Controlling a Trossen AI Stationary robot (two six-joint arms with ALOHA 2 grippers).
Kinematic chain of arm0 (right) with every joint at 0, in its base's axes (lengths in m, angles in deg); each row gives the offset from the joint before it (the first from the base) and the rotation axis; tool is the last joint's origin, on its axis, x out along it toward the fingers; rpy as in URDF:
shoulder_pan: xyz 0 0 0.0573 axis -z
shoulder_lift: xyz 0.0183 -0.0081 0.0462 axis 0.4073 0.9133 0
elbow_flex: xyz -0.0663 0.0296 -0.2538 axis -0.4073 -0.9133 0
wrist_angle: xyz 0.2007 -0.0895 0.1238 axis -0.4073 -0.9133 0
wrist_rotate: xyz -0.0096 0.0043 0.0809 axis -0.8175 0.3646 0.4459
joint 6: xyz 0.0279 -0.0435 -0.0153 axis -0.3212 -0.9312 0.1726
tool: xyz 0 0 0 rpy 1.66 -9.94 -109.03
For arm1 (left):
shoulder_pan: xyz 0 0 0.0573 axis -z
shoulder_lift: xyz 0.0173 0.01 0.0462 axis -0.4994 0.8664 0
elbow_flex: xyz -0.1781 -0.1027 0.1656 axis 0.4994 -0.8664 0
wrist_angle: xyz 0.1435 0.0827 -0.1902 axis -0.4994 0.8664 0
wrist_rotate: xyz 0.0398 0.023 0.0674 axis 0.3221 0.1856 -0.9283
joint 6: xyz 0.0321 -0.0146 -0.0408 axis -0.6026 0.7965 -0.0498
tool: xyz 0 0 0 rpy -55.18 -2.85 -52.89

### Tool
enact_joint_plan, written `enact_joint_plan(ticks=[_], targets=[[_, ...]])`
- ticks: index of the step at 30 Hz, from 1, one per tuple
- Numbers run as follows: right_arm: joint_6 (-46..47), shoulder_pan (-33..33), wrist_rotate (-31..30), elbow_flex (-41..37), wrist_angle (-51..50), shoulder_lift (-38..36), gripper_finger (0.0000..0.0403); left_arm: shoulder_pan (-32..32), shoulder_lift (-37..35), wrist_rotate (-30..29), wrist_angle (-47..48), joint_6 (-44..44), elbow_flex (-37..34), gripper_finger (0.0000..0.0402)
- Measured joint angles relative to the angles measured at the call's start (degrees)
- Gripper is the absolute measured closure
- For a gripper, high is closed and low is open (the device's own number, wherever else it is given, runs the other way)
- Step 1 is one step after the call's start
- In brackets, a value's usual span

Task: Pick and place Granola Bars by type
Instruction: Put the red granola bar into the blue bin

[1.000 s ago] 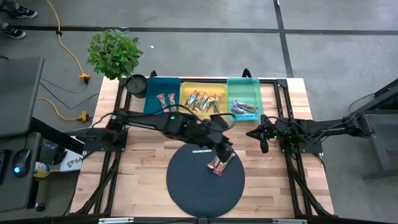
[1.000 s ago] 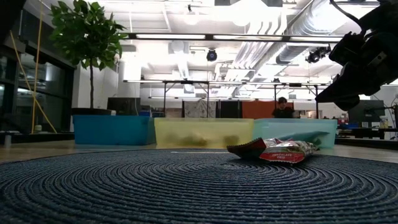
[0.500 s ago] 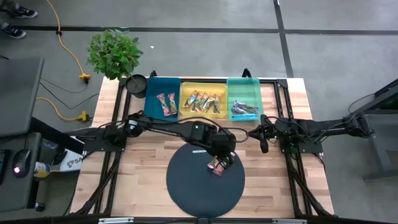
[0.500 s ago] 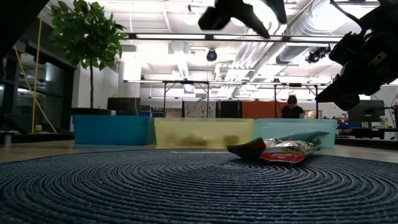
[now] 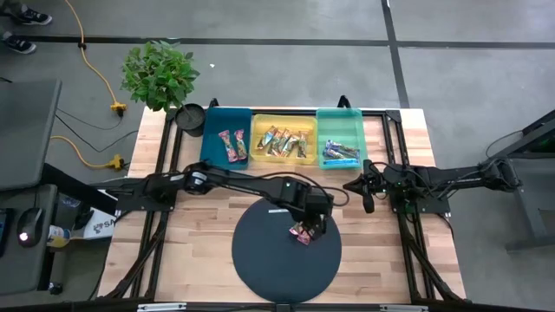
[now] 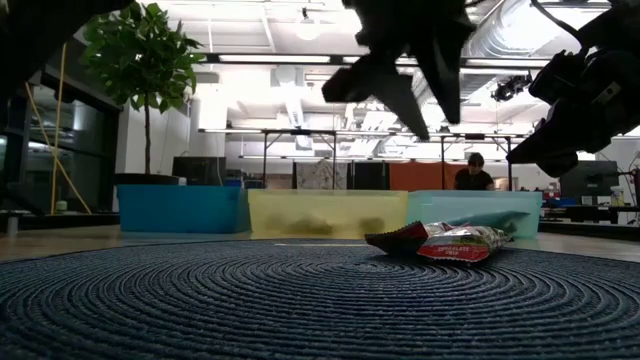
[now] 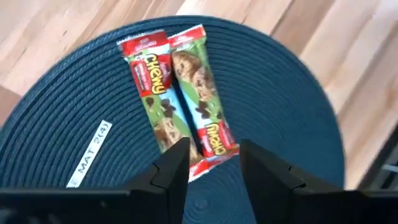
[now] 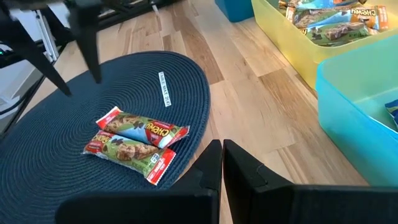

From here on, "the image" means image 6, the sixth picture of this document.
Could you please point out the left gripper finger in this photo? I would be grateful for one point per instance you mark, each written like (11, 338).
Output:
(442, 70)
(380, 85)

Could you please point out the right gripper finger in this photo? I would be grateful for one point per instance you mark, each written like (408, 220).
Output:
(540, 141)
(547, 150)

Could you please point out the blue-wrapper granola bar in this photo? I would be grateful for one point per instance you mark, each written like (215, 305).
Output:
(495, 217)

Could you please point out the red-end chewy granola bar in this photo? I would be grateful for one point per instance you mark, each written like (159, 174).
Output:
(450, 245)

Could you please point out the dark flat monitor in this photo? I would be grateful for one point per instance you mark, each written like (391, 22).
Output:
(595, 180)

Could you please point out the black track spotlight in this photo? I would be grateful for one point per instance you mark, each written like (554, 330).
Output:
(510, 89)

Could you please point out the person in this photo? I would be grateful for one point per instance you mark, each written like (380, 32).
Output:
(474, 177)

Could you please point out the black desk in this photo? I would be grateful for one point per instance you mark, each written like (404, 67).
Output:
(590, 212)

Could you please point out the black panel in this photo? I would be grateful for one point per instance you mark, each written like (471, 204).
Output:
(370, 176)

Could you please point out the round pendant lamp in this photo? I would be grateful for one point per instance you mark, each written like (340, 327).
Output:
(307, 29)

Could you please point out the orange partition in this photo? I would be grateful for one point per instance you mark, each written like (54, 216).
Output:
(420, 176)

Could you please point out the patterned gray panel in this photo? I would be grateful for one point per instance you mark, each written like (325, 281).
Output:
(320, 175)

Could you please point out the long ceiling light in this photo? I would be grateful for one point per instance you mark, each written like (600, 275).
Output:
(274, 58)

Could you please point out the green plastic bin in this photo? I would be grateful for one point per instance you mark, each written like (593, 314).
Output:
(450, 205)

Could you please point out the yellow plastic bin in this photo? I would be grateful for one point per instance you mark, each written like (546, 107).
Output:
(325, 205)

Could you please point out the black monitor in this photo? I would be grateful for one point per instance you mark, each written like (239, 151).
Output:
(197, 171)

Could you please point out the blue plastic bin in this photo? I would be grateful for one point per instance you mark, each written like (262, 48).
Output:
(180, 207)

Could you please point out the round dark woven mat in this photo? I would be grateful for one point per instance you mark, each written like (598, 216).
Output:
(300, 310)

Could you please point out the green leafy plant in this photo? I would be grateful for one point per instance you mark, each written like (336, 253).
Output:
(140, 55)

